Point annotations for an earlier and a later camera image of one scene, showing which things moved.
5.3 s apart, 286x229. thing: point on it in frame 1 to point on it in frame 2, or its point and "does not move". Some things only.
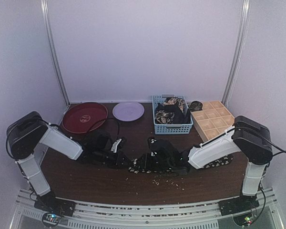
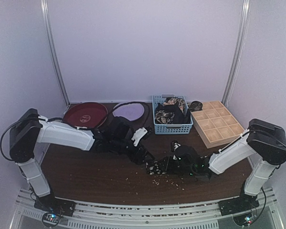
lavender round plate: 128,110 does not move
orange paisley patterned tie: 173,101 does not move
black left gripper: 118,162 to 134,157
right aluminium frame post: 239,48 does not move
